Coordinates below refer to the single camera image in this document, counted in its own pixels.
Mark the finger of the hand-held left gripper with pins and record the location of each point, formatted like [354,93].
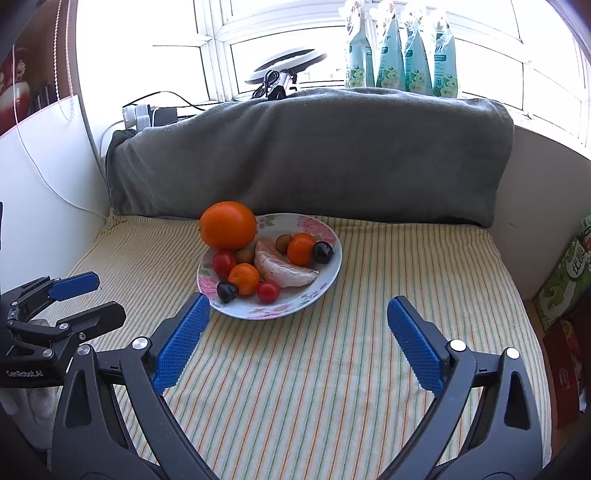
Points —
[74,284]
[99,316]

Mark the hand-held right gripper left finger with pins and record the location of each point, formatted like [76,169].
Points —
[182,344]

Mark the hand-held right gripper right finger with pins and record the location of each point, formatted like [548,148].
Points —
[415,344]

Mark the small mandarin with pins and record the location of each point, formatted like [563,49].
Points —
[301,249]
[244,278]

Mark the red cherry tomato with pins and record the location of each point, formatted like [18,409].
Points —
[224,263]
[268,291]

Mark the peeled pomelo segment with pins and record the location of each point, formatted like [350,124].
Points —
[277,270]

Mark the floral white plate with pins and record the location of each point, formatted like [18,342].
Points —
[295,300]

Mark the large orange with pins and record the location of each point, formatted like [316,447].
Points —
[228,225]

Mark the person's left hand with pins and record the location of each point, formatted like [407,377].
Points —
[44,399]

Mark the white board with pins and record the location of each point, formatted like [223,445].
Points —
[51,175]

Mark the striped cloth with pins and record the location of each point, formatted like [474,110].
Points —
[304,369]

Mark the red box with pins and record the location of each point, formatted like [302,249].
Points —
[563,374]

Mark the green snack box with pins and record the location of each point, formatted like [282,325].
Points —
[563,281]

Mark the white power strip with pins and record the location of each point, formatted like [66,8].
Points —
[136,116]

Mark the black power adapter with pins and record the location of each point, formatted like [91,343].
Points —
[165,115]

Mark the grey blanket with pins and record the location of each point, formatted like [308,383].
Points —
[314,157]

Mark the white window frame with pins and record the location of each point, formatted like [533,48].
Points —
[217,46]

